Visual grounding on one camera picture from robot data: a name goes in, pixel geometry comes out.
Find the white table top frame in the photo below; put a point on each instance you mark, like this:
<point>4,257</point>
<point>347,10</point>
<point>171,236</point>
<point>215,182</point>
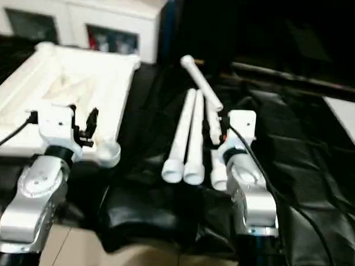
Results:
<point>68,88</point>

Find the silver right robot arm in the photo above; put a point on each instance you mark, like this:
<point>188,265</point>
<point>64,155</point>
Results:
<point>251,200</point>

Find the black work mat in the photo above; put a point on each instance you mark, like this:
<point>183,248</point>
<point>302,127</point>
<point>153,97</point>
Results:
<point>163,214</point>

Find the white glass-door cabinet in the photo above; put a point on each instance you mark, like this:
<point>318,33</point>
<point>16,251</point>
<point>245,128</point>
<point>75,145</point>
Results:
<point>82,16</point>

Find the black metal rail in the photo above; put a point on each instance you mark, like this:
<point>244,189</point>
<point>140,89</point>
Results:
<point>296,76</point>

